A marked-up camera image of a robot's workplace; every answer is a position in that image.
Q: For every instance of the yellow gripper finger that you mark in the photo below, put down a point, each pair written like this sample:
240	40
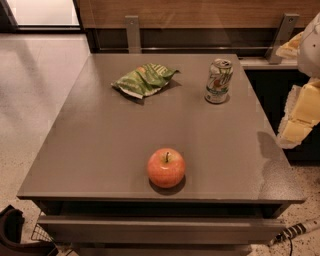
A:
290	49
301	114

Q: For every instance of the green white 7up can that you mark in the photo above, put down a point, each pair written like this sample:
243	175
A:
217	86

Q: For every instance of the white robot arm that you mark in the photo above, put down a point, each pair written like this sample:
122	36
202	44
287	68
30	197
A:
308	60

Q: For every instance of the green chip bag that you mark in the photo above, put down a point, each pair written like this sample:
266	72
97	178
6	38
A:
145	80

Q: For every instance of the red apple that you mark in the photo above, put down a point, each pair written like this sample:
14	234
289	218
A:
166	168

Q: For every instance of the right metal bracket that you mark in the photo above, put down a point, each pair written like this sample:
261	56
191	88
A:
282	35

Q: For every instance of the metal bracket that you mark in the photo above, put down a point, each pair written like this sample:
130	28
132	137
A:
282	35
133	34

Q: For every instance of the left metal bracket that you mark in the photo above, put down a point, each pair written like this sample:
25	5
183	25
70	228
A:
133	34

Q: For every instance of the wire basket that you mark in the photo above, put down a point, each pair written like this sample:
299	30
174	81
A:
40	234

